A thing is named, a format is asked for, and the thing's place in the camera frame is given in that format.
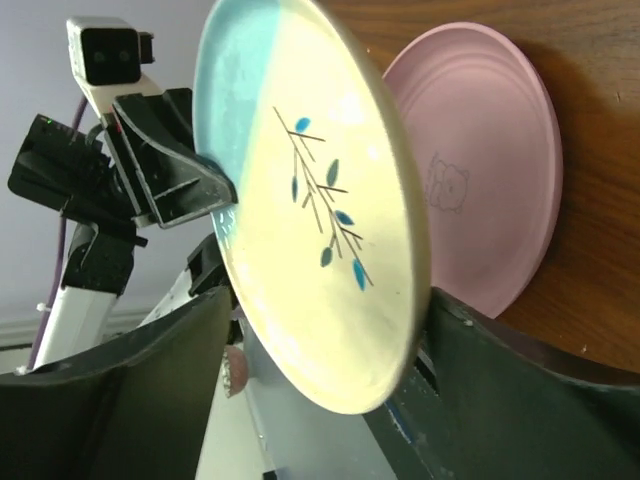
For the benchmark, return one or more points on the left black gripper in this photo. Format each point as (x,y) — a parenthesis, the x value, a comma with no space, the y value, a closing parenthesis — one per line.
(56,167)

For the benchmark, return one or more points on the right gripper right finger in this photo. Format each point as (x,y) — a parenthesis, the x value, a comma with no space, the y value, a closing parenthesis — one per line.
(483,401)

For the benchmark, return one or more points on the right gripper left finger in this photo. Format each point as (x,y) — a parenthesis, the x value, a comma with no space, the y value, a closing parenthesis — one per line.
(135,407)

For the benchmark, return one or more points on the blue cream leaf plate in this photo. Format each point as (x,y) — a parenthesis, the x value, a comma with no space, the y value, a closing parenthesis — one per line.
(327,244)

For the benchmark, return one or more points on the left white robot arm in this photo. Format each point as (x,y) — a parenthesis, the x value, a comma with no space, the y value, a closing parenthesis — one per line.
(96,273)

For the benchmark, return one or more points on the pink plastic plate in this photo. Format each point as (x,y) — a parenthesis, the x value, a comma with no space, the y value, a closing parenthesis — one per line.
(487,144)

